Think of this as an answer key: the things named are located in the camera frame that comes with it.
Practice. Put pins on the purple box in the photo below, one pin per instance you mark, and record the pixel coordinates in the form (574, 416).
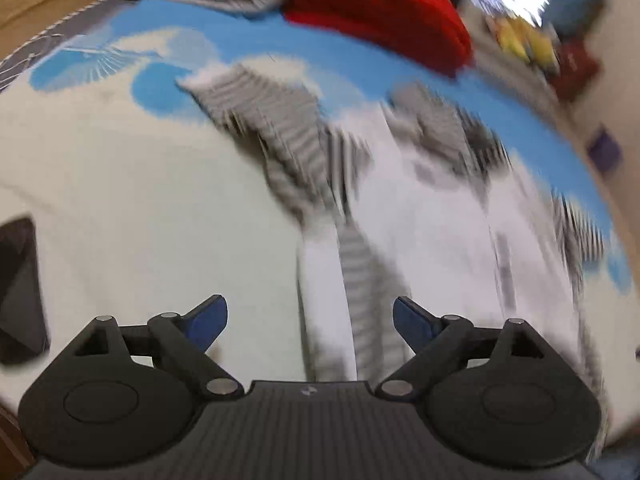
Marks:
(604, 151)

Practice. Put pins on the black object at bedside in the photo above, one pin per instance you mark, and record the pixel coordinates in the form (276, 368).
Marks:
(24, 332)

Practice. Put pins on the blue white patterned bedspread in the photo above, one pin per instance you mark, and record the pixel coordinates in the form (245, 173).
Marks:
(142, 206)

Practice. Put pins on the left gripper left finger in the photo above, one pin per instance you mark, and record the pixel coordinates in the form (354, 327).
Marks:
(119, 394)

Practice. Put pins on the red knitted blanket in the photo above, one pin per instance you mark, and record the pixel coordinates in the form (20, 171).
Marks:
(429, 32)

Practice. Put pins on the black white striped garment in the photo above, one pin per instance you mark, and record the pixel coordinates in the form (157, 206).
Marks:
(409, 197)

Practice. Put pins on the dark red cushion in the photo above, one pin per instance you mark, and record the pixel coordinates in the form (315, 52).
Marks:
(578, 68)

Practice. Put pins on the yellow plush toys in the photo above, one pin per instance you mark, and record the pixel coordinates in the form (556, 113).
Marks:
(530, 44)

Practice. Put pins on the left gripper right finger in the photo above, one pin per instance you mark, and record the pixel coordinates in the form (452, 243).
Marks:
(500, 396)

